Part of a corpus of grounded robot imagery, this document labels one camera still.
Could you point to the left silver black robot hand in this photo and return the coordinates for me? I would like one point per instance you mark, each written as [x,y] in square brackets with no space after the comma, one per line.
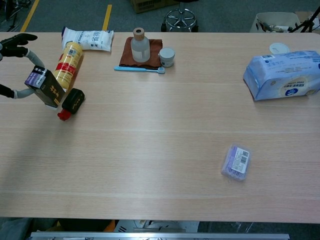
[15,50]

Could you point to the black bottle with red cap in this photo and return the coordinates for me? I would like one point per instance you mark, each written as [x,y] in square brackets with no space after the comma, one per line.
[73,100]

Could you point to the yellow bottle green cap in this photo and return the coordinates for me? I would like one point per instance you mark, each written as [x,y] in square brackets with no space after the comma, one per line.
[71,60]

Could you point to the frosted glass bottle wooden cap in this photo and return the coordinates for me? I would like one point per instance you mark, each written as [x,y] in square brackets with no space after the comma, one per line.
[140,50]

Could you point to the cardboard box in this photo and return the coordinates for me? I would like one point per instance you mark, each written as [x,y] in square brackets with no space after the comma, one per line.
[145,6]

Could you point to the purple cotton swab box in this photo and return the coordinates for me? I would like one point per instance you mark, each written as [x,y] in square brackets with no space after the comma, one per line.
[236,162]

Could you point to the white salt bag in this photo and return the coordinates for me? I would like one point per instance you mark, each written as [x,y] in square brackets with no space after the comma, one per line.
[92,38]

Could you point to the brown folded cloth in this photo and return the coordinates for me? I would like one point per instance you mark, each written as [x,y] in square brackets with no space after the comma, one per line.
[126,55]

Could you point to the light blue toothbrush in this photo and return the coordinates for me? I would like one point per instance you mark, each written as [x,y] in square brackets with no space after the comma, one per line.
[135,69]

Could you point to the small white cup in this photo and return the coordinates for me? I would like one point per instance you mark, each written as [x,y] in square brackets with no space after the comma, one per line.
[166,57]

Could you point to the chrome stool base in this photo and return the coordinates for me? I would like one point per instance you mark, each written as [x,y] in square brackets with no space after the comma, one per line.
[180,18]

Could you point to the white storage bin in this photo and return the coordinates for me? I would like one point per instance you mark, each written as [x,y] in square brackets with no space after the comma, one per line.
[275,18]

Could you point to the white round lid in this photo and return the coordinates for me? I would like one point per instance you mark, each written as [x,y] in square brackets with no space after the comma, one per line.
[278,47]

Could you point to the blue tissue pack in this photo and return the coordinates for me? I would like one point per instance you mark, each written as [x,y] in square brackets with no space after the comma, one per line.
[280,75]

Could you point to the black tripod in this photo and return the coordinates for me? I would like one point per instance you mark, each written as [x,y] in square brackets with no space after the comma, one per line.
[308,21]

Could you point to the aluminium rail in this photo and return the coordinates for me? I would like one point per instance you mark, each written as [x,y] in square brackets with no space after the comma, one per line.
[160,236]

